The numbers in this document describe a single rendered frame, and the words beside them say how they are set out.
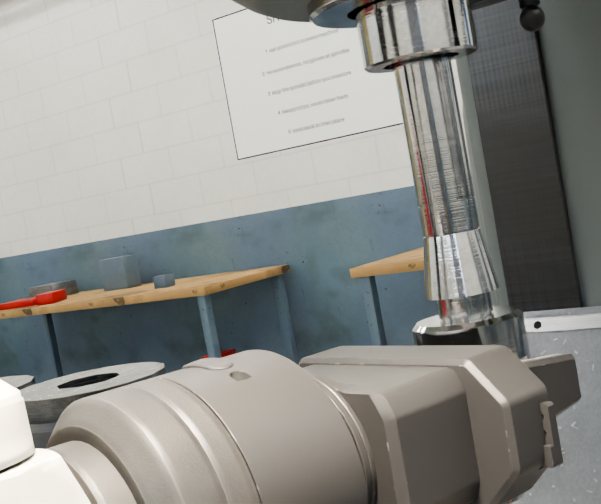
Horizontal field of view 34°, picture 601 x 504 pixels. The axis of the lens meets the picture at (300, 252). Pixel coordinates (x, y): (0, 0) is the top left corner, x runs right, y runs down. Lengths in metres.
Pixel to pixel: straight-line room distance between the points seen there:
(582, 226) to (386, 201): 4.53
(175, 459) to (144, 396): 0.03
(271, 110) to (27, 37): 2.14
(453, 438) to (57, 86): 6.64
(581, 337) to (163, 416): 0.54
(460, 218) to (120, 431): 0.18
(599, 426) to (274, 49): 5.02
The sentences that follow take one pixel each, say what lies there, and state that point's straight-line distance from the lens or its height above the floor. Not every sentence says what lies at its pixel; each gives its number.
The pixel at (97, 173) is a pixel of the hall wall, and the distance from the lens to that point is 6.71.
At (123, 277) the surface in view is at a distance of 6.17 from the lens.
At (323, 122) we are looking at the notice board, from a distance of 5.50.
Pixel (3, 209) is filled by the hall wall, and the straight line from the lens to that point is 7.50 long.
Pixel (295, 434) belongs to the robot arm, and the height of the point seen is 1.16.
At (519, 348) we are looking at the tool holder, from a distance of 0.41.
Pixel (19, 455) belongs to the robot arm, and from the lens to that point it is 0.27.
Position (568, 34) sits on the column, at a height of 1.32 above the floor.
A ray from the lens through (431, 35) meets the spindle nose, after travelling 0.40.
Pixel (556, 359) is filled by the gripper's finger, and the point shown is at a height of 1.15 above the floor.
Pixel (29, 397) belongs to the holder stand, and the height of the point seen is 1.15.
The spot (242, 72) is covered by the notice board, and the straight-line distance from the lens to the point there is 5.83.
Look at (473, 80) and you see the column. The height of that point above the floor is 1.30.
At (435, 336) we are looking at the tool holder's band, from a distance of 0.40.
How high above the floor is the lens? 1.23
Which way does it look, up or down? 3 degrees down
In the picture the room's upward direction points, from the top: 10 degrees counter-clockwise
